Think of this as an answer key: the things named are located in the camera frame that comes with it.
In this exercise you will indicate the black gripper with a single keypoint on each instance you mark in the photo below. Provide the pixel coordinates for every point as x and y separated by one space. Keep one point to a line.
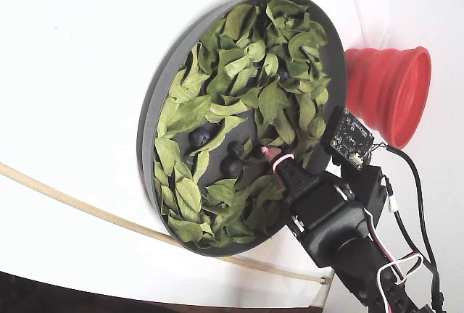
307 190

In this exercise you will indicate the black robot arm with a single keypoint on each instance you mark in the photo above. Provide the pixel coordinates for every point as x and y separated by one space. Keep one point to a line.
340 244

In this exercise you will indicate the dark round blueberry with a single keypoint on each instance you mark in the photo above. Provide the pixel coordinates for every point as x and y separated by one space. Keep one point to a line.
232 166

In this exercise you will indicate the small blueberry with open crown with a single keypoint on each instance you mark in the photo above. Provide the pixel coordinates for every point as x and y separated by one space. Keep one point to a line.
236 148

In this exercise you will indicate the large blueberry beside long leaf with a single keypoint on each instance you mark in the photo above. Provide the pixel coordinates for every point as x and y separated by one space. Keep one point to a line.
199 137

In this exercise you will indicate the blueberry half hidden under leaves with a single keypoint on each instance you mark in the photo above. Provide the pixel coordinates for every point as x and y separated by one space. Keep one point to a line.
283 74

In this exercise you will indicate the round grey shallow bowl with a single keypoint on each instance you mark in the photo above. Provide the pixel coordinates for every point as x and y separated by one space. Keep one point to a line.
326 59

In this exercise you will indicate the pile of green leaves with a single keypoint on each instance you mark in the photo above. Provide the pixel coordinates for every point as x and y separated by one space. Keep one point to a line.
232 70

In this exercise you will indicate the red collapsible silicone cup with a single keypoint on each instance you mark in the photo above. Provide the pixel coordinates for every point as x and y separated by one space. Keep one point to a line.
380 84

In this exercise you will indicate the beige rubber tube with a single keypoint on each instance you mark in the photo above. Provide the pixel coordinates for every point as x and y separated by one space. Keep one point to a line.
108 219

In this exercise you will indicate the bare camera circuit board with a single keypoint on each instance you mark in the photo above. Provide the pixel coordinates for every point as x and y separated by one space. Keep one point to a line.
349 135

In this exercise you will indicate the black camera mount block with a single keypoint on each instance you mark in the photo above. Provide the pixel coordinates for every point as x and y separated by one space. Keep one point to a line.
369 186

